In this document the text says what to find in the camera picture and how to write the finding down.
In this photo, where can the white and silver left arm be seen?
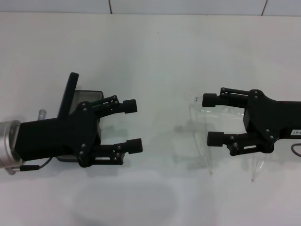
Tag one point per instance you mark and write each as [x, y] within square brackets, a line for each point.
[9, 141]

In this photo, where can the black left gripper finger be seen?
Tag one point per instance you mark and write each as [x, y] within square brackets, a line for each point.
[134, 146]
[129, 106]

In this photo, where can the silver left wrist stud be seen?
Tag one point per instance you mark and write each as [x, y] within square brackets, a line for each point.
[42, 115]

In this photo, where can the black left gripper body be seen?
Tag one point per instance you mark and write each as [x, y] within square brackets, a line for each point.
[56, 136]

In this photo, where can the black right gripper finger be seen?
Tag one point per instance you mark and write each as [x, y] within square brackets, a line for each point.
[210, 100]
[215, 139]

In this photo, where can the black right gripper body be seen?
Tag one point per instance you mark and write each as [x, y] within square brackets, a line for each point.
[270, 120]

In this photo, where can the black glasses case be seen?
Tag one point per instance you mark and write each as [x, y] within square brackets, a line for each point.
[69, 94]

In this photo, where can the clear white glasses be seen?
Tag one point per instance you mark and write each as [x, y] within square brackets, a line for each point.
[202, 150]

